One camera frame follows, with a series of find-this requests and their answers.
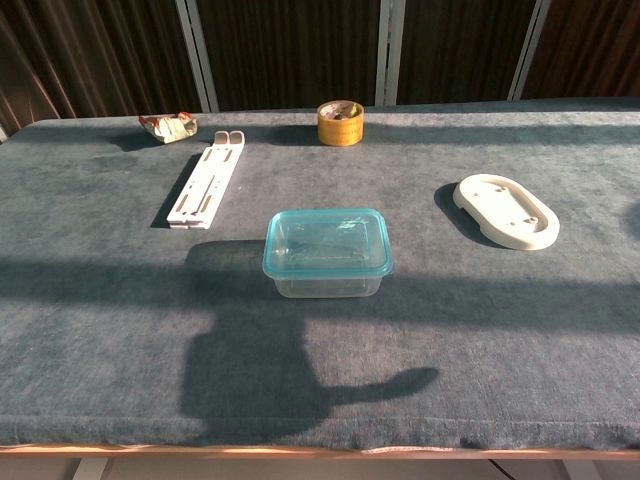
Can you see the teal container lid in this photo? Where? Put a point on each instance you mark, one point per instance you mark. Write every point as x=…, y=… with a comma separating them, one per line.
x=300, y=220

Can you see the clear plastic food container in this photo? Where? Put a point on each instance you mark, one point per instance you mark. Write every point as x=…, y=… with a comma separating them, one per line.
x=325, y=289

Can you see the yellow tape roll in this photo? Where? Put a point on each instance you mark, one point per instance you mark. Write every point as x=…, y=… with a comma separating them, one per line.
x=340, y=132

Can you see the white folding laptop stand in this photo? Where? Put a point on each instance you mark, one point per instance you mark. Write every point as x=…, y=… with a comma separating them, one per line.
x=207, y=187

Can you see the colourful scraps inside tape roll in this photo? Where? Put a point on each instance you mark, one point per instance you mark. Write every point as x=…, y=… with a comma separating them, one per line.
x=342, y=111

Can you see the white oval plastic base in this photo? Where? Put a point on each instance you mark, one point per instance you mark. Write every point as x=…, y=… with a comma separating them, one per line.
x=505, y=210

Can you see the crumpled red white wrapper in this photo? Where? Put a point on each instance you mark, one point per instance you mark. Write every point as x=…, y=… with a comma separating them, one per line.
x=170, y=127

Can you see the blue-grey table cloth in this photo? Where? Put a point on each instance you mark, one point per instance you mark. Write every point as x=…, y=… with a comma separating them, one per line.
x=150, y=325

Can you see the dark brown pleated curtain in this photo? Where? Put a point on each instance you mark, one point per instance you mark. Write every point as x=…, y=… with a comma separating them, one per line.
x=290, y=50

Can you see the white table leg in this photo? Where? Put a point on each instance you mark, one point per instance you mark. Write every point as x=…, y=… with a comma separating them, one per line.
x=90, y=469

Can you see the white window frame post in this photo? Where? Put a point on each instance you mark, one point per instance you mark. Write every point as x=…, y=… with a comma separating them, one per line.
x=527, y=50
x=389, y=50
x=197, y=55

